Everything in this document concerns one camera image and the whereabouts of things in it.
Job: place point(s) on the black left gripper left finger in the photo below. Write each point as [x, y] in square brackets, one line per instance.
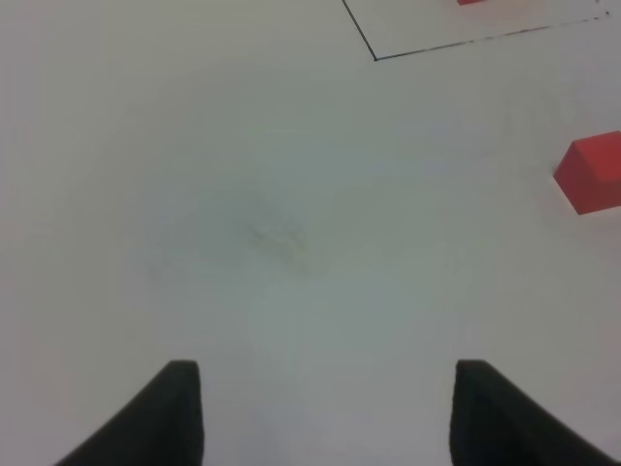
[162, 425]

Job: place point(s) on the red template cube block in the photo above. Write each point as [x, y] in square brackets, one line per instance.
[468, 2]

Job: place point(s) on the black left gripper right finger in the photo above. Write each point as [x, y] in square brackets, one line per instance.
[493, 422]

